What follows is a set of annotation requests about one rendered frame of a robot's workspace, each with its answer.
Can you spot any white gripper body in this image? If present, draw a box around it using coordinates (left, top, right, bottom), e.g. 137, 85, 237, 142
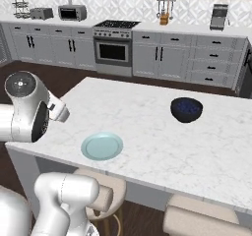
48, 97, 71, 124

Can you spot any light blue plate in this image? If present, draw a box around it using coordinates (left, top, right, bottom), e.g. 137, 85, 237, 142
81, 132, 124, 161

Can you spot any silver toaster oven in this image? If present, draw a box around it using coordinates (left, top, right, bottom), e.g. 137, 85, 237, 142
57, 4, 88, 22

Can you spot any silver toaster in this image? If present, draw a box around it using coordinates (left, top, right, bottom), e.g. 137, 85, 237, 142
30, 7, 55, 21

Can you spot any grey base cupboard run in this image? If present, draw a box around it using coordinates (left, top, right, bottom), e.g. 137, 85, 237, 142
0, 21, 98, 72

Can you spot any stainless steel stove oven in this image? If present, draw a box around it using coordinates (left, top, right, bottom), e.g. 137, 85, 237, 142
93, 19, 142, 78

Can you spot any beige round stool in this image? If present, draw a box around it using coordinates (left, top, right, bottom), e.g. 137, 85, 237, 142
162, 193, 252, 236
73, 167, 128, 236

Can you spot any dark blue bowl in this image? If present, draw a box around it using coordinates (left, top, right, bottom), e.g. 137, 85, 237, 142
169, 96, 204, 124

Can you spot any grey cupboard and drawer run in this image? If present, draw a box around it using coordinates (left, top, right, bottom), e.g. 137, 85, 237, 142
132, 29, 249, 90

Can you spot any wooden knife block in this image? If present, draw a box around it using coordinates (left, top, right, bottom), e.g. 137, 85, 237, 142
158, 12, 171, 27

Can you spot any grey coffee machine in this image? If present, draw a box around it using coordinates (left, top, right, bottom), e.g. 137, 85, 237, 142
209, 3, 230, 32

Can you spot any dark dishwasher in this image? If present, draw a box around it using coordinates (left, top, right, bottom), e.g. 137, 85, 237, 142
235, 42, 252, 99

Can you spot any metal wire stand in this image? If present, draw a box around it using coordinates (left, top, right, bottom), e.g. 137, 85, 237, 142
12, 0, 32, 20

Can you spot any rail with hanging tools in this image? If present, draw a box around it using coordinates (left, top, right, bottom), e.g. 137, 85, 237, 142
156, 0, 177, 19

